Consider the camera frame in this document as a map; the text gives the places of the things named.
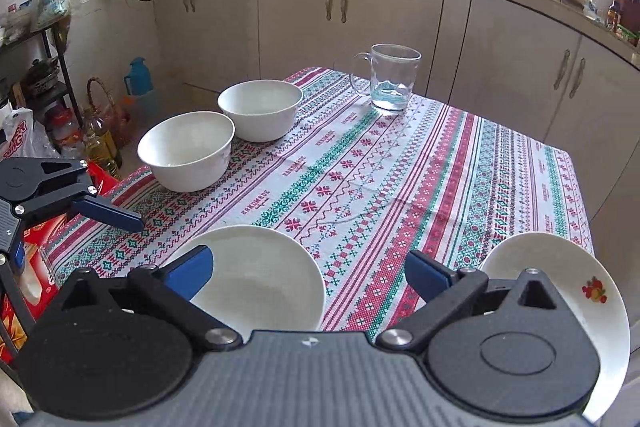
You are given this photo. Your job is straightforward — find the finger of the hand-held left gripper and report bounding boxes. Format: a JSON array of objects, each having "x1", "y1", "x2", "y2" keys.
[
  {"x1": 0, "y1": 241, "x2": 39, "y2": 354},
  {"x1": 14, "y1": 157, "x2": 146, "y2": 234}
]

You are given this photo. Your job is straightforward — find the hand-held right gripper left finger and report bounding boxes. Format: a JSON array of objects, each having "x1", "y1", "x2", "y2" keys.
[{"x1": 47, "y1": 245, "x2": 241, "y2": 351}]

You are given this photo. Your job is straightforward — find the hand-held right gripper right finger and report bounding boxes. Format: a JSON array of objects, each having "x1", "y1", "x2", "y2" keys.
[{"x1": 376, "y1": 249, "x2": 568, "y2": 351}]

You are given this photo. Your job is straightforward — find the white bowl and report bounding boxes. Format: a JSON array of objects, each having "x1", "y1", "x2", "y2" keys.
[
  {"x1": 172, "y1": 225, "x2": 327, "y2": 338},
  {"x1": 137, "y1": 111, "x2": 236, "y2": 194},
  {"x1": 217, "y1": 79, "x2": 304, "y2": 143}
]

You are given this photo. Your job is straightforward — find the white fruit-print plate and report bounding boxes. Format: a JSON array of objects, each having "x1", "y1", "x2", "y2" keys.
[{"x1": 479, "y1": 232, "x2": 632, "y2": 424}]

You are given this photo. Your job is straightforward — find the red gift box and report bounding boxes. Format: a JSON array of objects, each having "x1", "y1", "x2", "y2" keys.
[{"x1": 0, "y1": 159, "x2": 118, "y2": 363}]

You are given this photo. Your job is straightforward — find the white red-print plastic bag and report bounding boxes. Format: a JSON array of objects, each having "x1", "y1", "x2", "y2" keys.
[{"x1": 0, "y1": 107, "x2": 36, "y2": 162}]

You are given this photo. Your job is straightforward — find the yellow oil bottle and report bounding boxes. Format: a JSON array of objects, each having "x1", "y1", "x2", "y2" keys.
[{"x1": 82, "y1": 109, "x2": 123, "y2": 180}]

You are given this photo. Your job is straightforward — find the red-lid jar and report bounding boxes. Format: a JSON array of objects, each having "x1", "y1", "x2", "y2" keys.
[{"x1": 45, "y1": 104, "x2": 83, "y2": 152}]

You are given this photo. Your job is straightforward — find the patterned tablecloth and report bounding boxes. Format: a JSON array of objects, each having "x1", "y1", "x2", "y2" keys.
[{"x1": 39, "y1": 66, "x2": 596, "y2": 345}]

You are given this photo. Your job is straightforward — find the wicker basket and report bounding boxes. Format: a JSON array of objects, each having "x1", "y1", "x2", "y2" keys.
[{"x1": 86, "y1": 77, "x2": 133, "y2": 148}]

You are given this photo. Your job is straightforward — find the metal pot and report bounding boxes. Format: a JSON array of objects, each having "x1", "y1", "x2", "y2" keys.
[{"x1": 25, "y1": 57, "x2": 63, "y2": 92}]

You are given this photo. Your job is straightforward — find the black shelf rack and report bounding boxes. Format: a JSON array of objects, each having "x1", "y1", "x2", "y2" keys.
[{"x1": 0, "y1": 0, "x2": 83, "y2": 158}]

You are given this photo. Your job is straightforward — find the blue spray bottle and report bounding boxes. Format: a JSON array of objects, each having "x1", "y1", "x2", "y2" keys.
[{"x1": 124, "y1": 57, "x2": 158, "y2": 120}]

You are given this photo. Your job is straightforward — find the clear glass mug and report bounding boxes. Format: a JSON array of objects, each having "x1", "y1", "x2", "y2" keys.
[{"x1": 349, "y1": 43, "x2": 423, "y2": 116}]

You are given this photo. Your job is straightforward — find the beige kitchen cabinets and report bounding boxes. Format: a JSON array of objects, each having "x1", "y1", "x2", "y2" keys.
[{"x1": 150, "y1": 0, "x2": 640, "y2": 228}]

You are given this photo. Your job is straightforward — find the knife block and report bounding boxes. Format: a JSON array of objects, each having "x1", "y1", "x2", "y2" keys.
[{"x1": 612, "y1": 0, "x2": 640, "y2": 32}]

